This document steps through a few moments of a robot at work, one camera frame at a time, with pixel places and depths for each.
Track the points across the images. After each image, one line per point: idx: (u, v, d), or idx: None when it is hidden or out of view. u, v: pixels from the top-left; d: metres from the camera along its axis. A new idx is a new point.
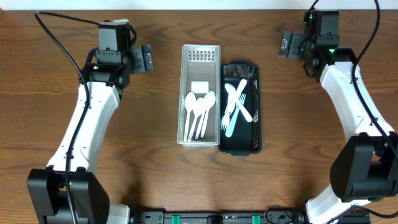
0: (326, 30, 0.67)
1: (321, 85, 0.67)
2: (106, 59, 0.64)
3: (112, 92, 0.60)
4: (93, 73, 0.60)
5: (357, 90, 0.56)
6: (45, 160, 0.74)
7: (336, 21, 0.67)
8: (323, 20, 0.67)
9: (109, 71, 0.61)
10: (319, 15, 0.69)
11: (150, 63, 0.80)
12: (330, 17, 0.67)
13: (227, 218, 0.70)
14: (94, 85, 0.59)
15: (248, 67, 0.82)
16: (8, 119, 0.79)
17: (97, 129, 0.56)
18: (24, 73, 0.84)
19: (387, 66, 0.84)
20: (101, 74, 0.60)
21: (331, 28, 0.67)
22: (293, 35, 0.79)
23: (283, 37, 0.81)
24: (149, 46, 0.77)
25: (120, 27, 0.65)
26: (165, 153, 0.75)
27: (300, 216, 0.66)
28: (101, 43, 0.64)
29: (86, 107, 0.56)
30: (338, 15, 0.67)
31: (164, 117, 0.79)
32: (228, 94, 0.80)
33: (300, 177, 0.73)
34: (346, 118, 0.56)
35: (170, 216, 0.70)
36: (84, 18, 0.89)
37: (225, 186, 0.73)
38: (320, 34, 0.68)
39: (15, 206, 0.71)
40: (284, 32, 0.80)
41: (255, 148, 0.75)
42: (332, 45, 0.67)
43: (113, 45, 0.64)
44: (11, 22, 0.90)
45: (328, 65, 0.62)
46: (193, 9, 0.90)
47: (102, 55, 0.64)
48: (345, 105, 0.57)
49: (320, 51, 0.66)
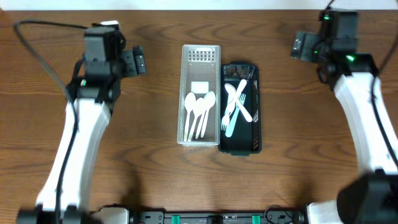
0: (342, 34, 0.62)
1: (336, 95, 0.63)
2: (95, 72, 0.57)
3: (101, 111, 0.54)
4: (80, 89, 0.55)
5: (376, 116, 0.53)
6: (45, 160, 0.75)
7: (355, 23, 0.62)
8: (339, 23, 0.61)
9: (97, 85, 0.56)
10: (336, 15, 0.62)
11: (142, 66, 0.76)
12: (348, 18, 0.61)
13: (227, 218, 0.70)
14: (81, 105, 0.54)
15: (248, 68, 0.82)
16: (7, 119, 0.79)
17: (89, 155, 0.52)
18: (24, 73, 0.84)
19: (387, 66, 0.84)
20: (87, 89, 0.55)
21: (349, 32, 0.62)
22: (307, 35, 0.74)
23: (296, 37, 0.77)
24: (140, 49, 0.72)
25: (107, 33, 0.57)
26: (165, 154, 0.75)
27: (300, 216, 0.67)
28: (87, 51, 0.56)
29: (75, 133, 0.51)
30: (357, 15, 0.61)
31: (164, 117, 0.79)
32: (228, 94, 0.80)
33: (300, 177, 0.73)
34: (361, 144, 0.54)
35: (170, 216, 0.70)
36: (84, 18, 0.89)
37: (225, 186, 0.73)
38: (336, 38, 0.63)
39: (15, 206, 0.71)
40: (298, 32, 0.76)
41: (255, 148, 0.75)
42: (349, 49, 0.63)
43: (101, 55, 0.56)
44: (11, 22, 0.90)
45: (344, 77, 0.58)
46: (193, 9, 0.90)
47: (91, 67, 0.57)
48: (360, 127, 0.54)
49: (336, 59, 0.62)
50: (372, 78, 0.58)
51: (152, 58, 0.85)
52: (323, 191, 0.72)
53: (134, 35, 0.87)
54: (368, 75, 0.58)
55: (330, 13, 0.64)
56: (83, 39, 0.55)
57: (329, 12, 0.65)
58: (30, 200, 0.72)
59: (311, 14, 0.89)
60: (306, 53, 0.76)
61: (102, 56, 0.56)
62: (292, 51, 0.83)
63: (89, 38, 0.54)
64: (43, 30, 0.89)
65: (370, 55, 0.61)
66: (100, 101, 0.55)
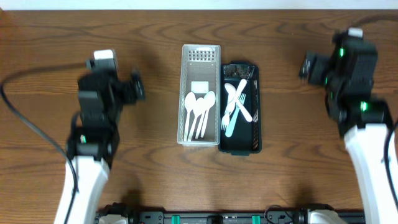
0: (359, 76, 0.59)
1: (346, 143, 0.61)
2: (91, 124, 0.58)
3: (100, 168, 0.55)
4: (79, 144, 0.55)
5: (390, 182, 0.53)
6: (45, 160, 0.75)
7: (373, 65, 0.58)
8: (356, 65, 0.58)
9: (97, 140, 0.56)
10: (352, 55, 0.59)
11: (142, 93, 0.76)
12: (366, 61, 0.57)
13: (227, 218, 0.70)
14: (80, 165, 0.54)
15: (247, 67, 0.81)
16: (7, 119, 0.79)
17: (88, 215, 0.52)
18: (23, 73, 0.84)
19: (387, 66, 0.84)
20: (87, 146, 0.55)
21: (366, 73, 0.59)
22: (318, 58, 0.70)
23: (306, 57, 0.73)
24: (138, 76, 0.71)
25: (100, 87, 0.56)
26: (165, 154, 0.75)
27: (300, 215, 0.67)
28: (83, 106, 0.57)
29: (74, 194, 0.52)
30: (375, 56, 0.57)
31: (164, 117, 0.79)
32: (228, 94, 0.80)
33: (299, 177, 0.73)
34: (372, 208, 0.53)
35: (170, 216, 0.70)
36: (84, 18, 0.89)
37: (225, 186, 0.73)
38: (350, 79, 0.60)
39: (15, 206, 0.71)
40: (308, 53, 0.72)
41: (255, 148, 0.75)
42: (361, 92, 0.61)
43: (98, 107, 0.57)
44: (10, 21, 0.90)
45: (357, 129, 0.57)
46: (193, 9, 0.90)
47: (87, 119, 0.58)
48: (372, 191, 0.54)
49: (349, 104, 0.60)
50: (388, 131, 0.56)
51: (152, 58, 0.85)
52: (323, 191, 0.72)
53: (135, 35, 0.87)
54: (384, 127, 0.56)
55: (347, 48, 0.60)
56: (78, 96, 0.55)
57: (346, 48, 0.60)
58: (30, 200, 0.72)
59: (311, 14, 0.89)
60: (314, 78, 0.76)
61: (98, 110, 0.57)
62: (301, 73, 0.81)
63: (84, 95, 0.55)
64: (43, 29, 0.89)
65: (386, 102, 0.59)
66: (99, 159, 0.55)
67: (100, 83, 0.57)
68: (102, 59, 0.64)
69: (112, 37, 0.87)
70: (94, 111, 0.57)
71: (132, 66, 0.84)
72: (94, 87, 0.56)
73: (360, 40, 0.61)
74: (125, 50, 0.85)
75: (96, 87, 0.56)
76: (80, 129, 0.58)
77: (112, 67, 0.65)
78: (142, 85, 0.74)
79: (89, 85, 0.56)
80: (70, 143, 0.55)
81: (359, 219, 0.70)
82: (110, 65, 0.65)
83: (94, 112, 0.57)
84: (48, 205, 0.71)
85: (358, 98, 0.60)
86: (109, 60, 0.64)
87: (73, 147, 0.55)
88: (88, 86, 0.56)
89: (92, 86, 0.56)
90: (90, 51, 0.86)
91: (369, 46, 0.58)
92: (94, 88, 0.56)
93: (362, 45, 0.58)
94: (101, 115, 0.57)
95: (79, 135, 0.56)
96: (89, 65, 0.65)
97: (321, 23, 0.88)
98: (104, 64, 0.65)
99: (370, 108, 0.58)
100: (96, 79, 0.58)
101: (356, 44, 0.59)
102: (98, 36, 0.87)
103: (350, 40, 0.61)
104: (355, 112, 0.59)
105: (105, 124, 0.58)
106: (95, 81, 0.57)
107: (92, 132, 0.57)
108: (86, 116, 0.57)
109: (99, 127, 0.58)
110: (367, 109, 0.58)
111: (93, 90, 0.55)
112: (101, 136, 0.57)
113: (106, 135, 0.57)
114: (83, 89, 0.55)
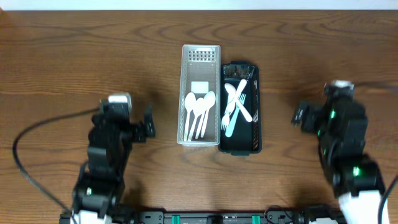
0: (350, 139, 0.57)
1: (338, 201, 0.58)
2: (99, 175, 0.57)
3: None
4: (84, 196, 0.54)
5: None
6: (45, 160, 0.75)
7: (364, 129, 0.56)
8: (346, 127, 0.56)
9: (102, 193, 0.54)
10: (343, 117, 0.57)
11: (152, 131, 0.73)
12: (356, 126, 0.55)
13: (227, 218, 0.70)
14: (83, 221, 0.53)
15: (247, 68, 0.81)
16: (7, 119, 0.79)
17: None
18: (24, 73, 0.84)
19: (387, 66, 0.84)
20: (93, 198, 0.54)
21: (357, 137, 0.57)
22: (311, 109, 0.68)
23: (300, 106, 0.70)
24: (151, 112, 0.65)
25: (109, 143, 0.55)
26: (165, 154, 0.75)
27: (300, 216, 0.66)
28: (89, 158, 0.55)
29: None
30: (366, 121, 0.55)
31: (164, 117, 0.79)
32: (228, 94, 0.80)
33: (300, 177, 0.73)
34: None
35: (170, 216, 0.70)
36: (84, 18, 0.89)
37: (225, 186, 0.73)
38: (341, 140, 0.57)
39: (15, 206, 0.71)
40: (301, 102, 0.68)
41: (255, 149, 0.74)
42: (352, 154, 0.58)
43: (105, 163, 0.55)
44: (10, 21, 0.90)
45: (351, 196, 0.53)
46: (193, 9, 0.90)
47: (95, 170, 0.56)
48: None
49: (342, 168, 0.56)
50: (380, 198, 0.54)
51: (152, 58, 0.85)
52: (323, 191, 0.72)
53: (135, 35, 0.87)
54: (376, 193, 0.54)
55: (339, 109, 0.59)
56: (88, 151, 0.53)
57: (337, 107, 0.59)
58: (30, 200, 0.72)
59: (311, 15, 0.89)
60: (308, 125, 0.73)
61: (106, 165, 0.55)
62: (293, 120, 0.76)
63: (93, 150, 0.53)
64: (43, 30, 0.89)
65: (376, 163, 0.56)
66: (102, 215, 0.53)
67: (111, 136, 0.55)
68: (117, 102, 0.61)
69: (113, 38, 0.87)
70: (101, 165, 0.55)
71: (132, 66, 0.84)
72: (105, 142, 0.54)
73: (351, 100, 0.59)
74: (125, 50, 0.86)
75: (106, 143, 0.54)
76: (87, 178, 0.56)
77: (125, 111, 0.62)
78: (152, 122, 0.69)
79: (99, 139, 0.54)
80: (78, 193, 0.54)
81: None
82: (123, 111, 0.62)
83: (102, 165, 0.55)
84: (48, 205, 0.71)
85: (350, 160, 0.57)
86: (122, 104, 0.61)
87: (81, 198, 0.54)
88: (98, 139, 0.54)
89: (102, 140, 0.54)
90: (90, 51, 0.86)
91: (358, 109, 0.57)
92: (104, 142, 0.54)
93: (352, 106, 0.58)
94: (109, 168, 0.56)
95: (86, 186, 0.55)
96: (102, 109, 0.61)
97: (321, 23, 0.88)
98: (117, 109, 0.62)
99: (363, 174, 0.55)
100: (107, 131, 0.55)
101: (346, 107, 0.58)
102: (99, 36, 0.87)
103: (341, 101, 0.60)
104: (348, 178, 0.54)
105: (112, 175, 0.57)
106: (105, 134, 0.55)
107: (99, 184, 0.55)
108: (93, 167, 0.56)
109: (107, 178, 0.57)
110: (360, 175, 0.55)
111: (103, 146, 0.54)
112: (107, 188, 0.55)
113: (112, 188, 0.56)
114: (93, 143, 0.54)
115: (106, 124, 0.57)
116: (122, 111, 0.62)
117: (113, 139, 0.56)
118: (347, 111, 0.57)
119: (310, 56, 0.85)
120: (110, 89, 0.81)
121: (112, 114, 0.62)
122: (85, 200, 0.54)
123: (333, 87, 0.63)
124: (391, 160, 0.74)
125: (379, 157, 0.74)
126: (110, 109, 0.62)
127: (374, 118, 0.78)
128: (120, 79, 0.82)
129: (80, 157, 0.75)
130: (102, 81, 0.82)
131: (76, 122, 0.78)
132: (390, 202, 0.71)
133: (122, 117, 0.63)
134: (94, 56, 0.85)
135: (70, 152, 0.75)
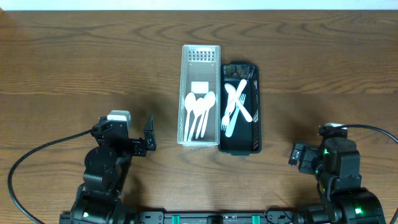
0: (346, 174, 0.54)
1: None
2: (96, 196, 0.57)
3: None
4: (83, 217, 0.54)
5: None
6: (45, 160, 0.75)
7: (357, 163, 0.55)
8: (341, 163, 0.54)
9: (100, 215, 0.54)
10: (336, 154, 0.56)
11: (152, 145, 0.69)
12: (350, 160, 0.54)
13: (227, 218, 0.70)
14: None
15: (247, 67, 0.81)
16: (7, 119, 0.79)
17: None
18: (24, 73, 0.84)
19: (387, 66, 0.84)
20: (91, 219, 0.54)
21: (353, 172, 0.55)
22: (308, 148, 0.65)
23: (295, 148, 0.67)
24: (151, 124, 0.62)
25: (107, 170, 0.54)
26: (165, 154, 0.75)
27: (300, 218, 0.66)
28: (86, 183, 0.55)
29: None
30: (358, 155, 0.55)
31: (164, 117, 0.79)
32: (228, 94, 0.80)
33: (299, 177, 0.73)
34: None
35: (170, 216, 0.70)
36: (84, 19, 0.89)
37: (224, 186, 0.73)
38: (338, 177, 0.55)
39: (15, 207, 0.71)
40: (296, 143, 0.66)
41: (255, 149, 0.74)
42: (351, 188, 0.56)
43: (101, 186, 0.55)
44: (10, 21, 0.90)
45: None
46: (193, 9, 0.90)
47: (92, 191, 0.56)
48: None
49: (342, 204, 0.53)
50: None
51: (152, 58, 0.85)
52: None
53: (135, 35, 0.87)
54: None
55: (331, 145, 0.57)
56: (84, 177, 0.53)
57: (330, 144, 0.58)
58: (30, 200, 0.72)
59: (311, 14, 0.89)
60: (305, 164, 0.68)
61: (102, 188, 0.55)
62: (290, 160, 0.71)
63: (90, 176, 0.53)
64: (43, 30, 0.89)
65: (376, 197, 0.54)
66: None
67: (107, 162, 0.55)
68: (115, 121, 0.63)
69: (113, 38, 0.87)
70: (97, 188, 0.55)
71: (132, 66, 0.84)
72: (101, 168, 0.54)
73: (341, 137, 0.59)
74: (125, 50, 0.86)
75: (101, 168, 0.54)
76: (84, 198, 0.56)
77: (124, 129, 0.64)
78: (152, 138, 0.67)
79: (96, 164, 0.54)
80: (75, 213, 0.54)
81: None
82: (121, 130, 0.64)
83: (100, 190, 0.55)
84: (48, 205, 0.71)
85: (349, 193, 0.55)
86: (122, 122, 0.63)
87: (79, 218, 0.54)
88: (95, 165, 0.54)
89: (99, 166, 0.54)
90: (90, 51, 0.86)
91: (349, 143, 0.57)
92: (101, 168, 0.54)
93: (344, 142, 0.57)
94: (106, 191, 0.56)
95: (83, 210, 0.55)
96: (100, 128, 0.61)
97: (321, 23, 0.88)
98: (116, 127, 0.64)
99: (364, 211, 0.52)
100: (102, 157, 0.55)
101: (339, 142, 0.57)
102: (99, 36, 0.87)
103: (332, 137, 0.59)
104: (349, 216, 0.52)
105: (110, 198, 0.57)
106: (101, 160, 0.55)
107: (96, 205, 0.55)
108: (90, 190, 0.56)
109: (104, 200, 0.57)
110: (362, 214, 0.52)
111: (100, 173, 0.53)
112: (106, 210, 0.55)
113: (111, 211, 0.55)
114: (90, 168, 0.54)
115: (102, 149, 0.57)
116: (120, 129, 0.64)
117: (110, 166, 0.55)
118: (337, 145, 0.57)
119: (310, 56, 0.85)
120: (110, 89, 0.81)
121: (111, 132, 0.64)
122: (83, 221, 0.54)
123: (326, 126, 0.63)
124: (390, 160, 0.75)
125: (379, 157, 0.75)
126: (109, 128, 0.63)
127: (374, 118, 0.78)
128: (120, 79, 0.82)
129: (80, 157, 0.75)
130: (102, 81, 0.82)
131: (76, 122, 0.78)
132: (389, 201, 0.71)
133: (120, 137, 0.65)
134: (94, 56, 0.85)
135: (70, 152, 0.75)
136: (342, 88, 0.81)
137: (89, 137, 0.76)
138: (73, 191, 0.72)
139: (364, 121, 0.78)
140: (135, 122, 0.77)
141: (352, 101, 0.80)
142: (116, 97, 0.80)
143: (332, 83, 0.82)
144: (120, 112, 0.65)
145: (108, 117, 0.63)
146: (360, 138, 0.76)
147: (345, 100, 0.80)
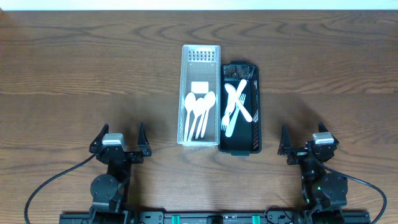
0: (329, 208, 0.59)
1: None
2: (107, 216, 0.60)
3: None
4: None
5: None
6: (45, 160, 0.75)
7: (344, 205, 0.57)
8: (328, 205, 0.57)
9: None
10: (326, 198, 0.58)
11: (147, 153, 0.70)
12: (335, 206, 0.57)
13: (227, 218, 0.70)
14: None
15: (247, 68, 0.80)
16: (7, 119, 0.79)
17: None
18: (24, 73, 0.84)
19: (387, 66, 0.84)
20: None
21: (335, 208, 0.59)
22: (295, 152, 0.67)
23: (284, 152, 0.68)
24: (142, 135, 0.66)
25: (111, 197, 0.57)
26: (165, 154, 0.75)
27: (300, 218, 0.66)
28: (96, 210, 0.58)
29: None
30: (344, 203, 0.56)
31: (164, 117, 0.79)
32: (228, 94, 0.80)
33: (299, 177, 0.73)
34: None
35: (170, 216, 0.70)
36: (83, 19, 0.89)
37: (224, 186, 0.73)
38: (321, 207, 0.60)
39: (14, 206, 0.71)
40: (285, 148, 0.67)
41: (255, 149, 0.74)
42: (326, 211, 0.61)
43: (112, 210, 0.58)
44: (10, 22, 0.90)
45: None
46: (194, 9, 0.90)
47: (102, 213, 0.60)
48: None
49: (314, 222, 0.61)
50: None
51: (152, 58, 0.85)
52: None
53: (135, 36, 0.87)
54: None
55: (326, 188, 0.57)
56: (92, 206, 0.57)
57: (324, 190, 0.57)
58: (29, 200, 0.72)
59: (311, 14, 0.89)
60: (293, 162, 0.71)
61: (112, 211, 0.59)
62: (279, 153, 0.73)
63: (97, 205, 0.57)
64: (43, 30, 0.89)
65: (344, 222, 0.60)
66: None
67: (111, 190, 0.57)
68: (111, 145, 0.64)
69: (113, 38, 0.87)
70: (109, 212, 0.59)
71: (131, 66, 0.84)
72: (106, 196, 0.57)
73: (338, 176, 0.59)
74: (125, 51, 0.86)
75: (107, 196, 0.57)
76: None
77: (120, 152, 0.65)
78: (147, 148, 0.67)
79: (101, 193, 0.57)
80: None
81: (362, 219, 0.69)
82: (117, 153, 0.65)
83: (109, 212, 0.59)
84: (48, 205, 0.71)
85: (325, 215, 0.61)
86: (117, 145, 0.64)
87: None
88: (100, 193, 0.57)
89: (103, 194, 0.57)
90: (91, 51, 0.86)
91: (343, 186, 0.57)
92: (105, 196, 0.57)
93: (337, 188, 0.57)
94: (115, 211, 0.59)
95: None
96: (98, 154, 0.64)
97: (321, 23, 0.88)
98: (112, 150, 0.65)
99: None
100: (106, 186, 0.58)
101: (333, 185, 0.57)
102: (99, 36, 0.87)
103: (329, 176, 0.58)
104: None
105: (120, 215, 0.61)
106: (106, 188, 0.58)
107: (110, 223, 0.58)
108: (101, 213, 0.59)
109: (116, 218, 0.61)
110: None
111: (106, 200, 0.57)
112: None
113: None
114: (96, 197, 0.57)
115: (104, 176, 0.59)
116: (116, 152, 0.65)
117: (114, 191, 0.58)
118: (331, 190, 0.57)
119: (309, 56, 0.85)
120: (110, 89, 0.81)
121: (108, 155, 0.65)
122: None
123: (314, 145, 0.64)
124: (390, 160, 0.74)
125: (379, 157, 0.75)
126: (106, 152, 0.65)
127: (374, 118, 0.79)
128: (120, 79, 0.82)
129: (80, 157, 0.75)
130: (102, 81, 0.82)
131: (76, 122, 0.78)
132: (390, 201, 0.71)
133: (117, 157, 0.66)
134: (94, 56, 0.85)
135: (70, 152, 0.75)
136: (342, 88, 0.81)
137: (89, 138, 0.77)
138: (73, 191, 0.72)
139: (364, 120, 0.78)
140: (130, 140, 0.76)
141: (352, 101, 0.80)
142: (115, 97, 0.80)
143: (331, 83, 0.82)
144: (113, 135, 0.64)
145: (103, 141, 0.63)
146: (360, 137, 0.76)
147: (345, 100, 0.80)
